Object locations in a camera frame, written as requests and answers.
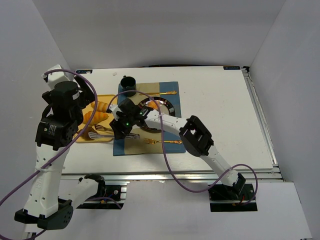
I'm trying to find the round bread bun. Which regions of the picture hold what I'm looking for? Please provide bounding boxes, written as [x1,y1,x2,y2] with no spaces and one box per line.
[146,100,159,110]

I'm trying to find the brown chocolate croissant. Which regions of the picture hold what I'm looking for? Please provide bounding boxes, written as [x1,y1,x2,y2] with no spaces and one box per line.
[80,126,98,141]

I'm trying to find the metal tongs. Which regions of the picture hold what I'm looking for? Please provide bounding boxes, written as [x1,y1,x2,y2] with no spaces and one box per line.
[87,124,141,141]

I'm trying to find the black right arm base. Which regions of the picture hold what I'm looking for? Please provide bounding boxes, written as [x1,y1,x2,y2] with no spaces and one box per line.
[208,183,258,213]

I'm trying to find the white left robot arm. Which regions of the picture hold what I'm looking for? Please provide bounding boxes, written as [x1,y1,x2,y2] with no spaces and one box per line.
[14,64,106,230]

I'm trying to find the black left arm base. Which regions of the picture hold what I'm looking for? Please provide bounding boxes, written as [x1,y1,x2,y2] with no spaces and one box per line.
[77,185,127,210]

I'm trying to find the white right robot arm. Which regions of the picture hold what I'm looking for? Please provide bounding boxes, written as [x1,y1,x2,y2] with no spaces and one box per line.
[106,98,246,200]

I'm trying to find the striped bread roll far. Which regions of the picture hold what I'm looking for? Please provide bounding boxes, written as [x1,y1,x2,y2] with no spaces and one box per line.
[90,101,109,113]

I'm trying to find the striped orange croissant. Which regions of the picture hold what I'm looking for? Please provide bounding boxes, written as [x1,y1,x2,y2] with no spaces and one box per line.
[82,111,109,126]

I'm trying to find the left blue logo sticker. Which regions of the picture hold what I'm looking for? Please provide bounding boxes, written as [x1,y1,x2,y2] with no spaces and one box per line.
[75,69,93,74]

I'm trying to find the blue logo sticker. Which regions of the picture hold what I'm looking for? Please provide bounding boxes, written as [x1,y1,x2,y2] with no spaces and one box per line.
[75,69,93,74]
[223,66,241,71]

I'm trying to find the dark green mug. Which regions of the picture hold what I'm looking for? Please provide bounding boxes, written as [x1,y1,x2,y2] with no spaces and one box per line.
[120,75,137,97]

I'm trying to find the gold fork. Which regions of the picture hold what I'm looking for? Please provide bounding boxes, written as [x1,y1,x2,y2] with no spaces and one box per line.
[143,138,183,145]

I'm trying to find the yellow plastic tray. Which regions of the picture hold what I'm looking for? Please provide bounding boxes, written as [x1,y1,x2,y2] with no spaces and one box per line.
[76,94,115,143]

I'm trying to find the dark rimmed ceramic plate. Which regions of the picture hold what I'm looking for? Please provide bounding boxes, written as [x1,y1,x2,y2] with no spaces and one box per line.
[138,96,176,133]

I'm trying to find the blue beige placemat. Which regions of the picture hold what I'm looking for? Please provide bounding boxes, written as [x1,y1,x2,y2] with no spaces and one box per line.
[113,81,186,156]

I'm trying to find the gold knife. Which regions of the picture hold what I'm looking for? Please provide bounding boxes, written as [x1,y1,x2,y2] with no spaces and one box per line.
[139,91,178,96]

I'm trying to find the right blue logo sticker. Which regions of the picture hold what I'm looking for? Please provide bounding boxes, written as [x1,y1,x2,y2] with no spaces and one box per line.
[223,66,241,71]

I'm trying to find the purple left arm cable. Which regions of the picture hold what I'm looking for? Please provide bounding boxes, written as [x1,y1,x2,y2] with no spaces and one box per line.
[0,69,98,240]

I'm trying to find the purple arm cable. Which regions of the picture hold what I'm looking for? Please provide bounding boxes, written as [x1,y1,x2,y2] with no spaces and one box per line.
[0,69,98,240]
[108,91,259,206]

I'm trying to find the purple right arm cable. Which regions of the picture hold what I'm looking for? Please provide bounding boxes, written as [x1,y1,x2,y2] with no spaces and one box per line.
[108,91,259,206]

